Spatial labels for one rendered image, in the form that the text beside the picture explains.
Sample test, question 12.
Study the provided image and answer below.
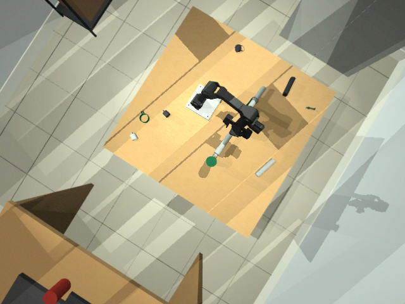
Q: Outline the black cylinder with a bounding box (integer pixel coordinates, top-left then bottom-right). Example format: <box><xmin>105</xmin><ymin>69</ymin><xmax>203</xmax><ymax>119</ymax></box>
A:
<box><xmin>282</xmin><ymin>77</ymin><xmax>296</xmax><ymax>96</ymax></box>

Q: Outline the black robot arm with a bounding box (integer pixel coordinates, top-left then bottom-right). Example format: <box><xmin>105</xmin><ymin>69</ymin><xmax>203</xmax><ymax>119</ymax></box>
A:
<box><xmin>190</xmin><ymin>80</ymin><xmax>265</xmax><ymax>137</ymax></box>

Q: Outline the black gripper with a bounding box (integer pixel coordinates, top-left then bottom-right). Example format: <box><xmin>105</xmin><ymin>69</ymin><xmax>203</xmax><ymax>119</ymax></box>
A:
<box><xmin>223</xmin><ymin>114</ymin><xmax>252</xmax><ymax>139</ymax></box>

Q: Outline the dark green post with cap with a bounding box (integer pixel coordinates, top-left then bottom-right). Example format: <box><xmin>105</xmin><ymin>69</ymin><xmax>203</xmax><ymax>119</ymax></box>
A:
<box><xmin>206</xmin><ymin>156</ymin><xmax>217</xmax><ymax>167</ymax></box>

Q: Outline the grey metal cup with side tab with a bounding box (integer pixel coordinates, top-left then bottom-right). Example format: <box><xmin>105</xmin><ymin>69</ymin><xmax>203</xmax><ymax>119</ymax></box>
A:
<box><xmin>214</xmin><ymin>147</ymin><xmax>223</xmax><ymax>157</ymax></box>

